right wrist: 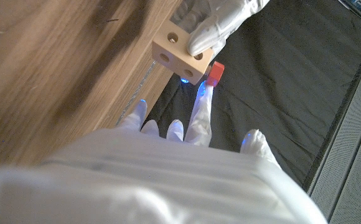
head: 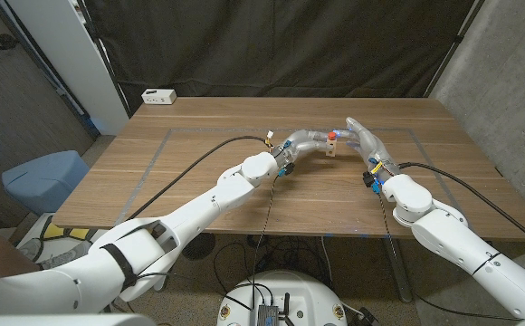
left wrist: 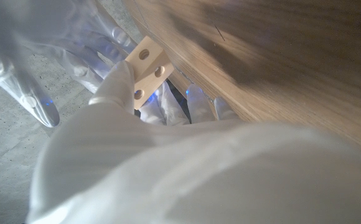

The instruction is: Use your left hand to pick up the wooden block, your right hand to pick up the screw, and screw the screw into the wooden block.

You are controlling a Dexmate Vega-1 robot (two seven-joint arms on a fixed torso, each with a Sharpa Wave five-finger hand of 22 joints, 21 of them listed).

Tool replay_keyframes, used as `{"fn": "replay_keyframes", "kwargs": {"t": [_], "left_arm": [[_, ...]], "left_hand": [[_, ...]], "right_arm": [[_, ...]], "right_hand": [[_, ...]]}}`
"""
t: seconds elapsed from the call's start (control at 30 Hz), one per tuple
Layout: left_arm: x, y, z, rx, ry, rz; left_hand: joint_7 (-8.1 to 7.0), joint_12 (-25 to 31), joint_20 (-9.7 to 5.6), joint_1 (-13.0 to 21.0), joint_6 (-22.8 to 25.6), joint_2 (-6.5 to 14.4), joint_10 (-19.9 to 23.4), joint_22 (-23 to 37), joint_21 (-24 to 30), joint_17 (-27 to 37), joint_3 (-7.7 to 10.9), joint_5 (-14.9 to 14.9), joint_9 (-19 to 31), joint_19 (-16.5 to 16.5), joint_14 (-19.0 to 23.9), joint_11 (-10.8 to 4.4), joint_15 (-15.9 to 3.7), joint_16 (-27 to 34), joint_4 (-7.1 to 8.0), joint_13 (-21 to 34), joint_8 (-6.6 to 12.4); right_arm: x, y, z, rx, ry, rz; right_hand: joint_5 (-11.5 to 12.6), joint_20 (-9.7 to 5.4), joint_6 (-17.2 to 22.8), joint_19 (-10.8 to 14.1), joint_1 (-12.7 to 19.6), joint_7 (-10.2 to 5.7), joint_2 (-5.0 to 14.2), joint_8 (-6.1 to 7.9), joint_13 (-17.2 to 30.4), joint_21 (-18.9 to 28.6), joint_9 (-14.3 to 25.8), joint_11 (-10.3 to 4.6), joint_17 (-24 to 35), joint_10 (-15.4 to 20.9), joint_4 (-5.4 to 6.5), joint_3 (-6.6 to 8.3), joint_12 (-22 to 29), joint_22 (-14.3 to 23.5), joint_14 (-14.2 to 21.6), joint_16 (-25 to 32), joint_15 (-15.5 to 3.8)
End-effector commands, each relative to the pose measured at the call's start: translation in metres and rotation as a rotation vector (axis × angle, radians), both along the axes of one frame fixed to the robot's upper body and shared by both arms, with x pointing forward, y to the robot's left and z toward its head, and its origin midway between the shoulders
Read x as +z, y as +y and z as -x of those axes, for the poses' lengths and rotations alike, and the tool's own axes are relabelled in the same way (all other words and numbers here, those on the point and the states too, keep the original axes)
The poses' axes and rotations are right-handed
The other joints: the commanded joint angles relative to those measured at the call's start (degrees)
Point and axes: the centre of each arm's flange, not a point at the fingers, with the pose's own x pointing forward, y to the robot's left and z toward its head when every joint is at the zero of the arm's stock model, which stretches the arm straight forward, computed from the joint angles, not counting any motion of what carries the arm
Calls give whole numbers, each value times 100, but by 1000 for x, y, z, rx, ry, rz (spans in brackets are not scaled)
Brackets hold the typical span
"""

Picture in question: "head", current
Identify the black antenna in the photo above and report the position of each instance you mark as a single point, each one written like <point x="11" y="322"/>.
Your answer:
<point x="286" y="308"/>

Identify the white cabinet panel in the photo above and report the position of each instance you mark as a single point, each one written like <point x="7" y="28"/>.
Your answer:
<point x="72" y="59"/>

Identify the black backdrop curtain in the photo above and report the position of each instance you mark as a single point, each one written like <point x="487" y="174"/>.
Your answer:
<point x="267" y="45"/>

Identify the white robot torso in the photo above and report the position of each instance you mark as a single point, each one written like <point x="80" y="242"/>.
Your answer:
<point x="285" y="285"/>

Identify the grey tape outline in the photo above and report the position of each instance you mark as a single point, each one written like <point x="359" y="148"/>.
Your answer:
<point x="222" y="130"/>

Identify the grey sneaker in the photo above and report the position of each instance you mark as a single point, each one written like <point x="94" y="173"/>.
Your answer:
<point x="59" y="258"/>

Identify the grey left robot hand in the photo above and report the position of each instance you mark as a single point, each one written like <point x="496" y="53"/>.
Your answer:
<point x="299" y="141"/>

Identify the blue-grey plastic bin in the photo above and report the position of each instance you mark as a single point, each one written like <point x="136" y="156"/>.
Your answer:
<point x="41" y="181"/>

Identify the white power strip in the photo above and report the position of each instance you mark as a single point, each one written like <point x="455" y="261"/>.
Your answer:
<point x="158" y="96"/>

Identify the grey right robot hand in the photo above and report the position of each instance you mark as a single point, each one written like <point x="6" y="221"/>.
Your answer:
<point x="373" y="147"/>

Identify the grey table leg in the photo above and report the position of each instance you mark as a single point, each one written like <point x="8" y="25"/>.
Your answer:
<point x="398" y="271"/>

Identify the black backdrop stand pole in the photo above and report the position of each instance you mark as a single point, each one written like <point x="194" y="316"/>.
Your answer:
<point x="109" y="68"/>
<point x="458" y="38"/>

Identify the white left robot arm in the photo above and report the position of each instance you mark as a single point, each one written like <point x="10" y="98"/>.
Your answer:
<point x="199" y="213"/>

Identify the wooden block with holes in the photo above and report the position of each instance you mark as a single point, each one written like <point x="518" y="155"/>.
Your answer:
<point x="331" y="147"/>

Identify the round black floor fan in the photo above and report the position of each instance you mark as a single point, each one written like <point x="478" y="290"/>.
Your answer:
<point x="199" y="246"/>

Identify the wooden screw with red head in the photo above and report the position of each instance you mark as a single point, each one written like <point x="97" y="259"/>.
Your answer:
<point x="331" y="135"/>

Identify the grey electronics box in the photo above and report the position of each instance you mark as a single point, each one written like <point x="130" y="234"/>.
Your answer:
<point x="268" y="314"/>

